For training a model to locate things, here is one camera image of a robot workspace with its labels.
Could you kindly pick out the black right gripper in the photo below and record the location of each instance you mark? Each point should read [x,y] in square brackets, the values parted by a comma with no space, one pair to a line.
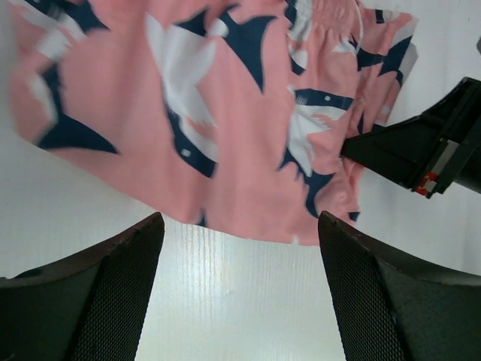
[429,152]

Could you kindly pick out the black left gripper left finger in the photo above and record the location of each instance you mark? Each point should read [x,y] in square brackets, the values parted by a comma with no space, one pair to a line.
[90,305]

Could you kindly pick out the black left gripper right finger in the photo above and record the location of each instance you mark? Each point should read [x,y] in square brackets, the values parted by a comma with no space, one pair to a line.
[391,305]

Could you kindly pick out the pink shark print shorts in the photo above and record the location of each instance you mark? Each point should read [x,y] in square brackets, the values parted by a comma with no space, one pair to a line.
[224,114]

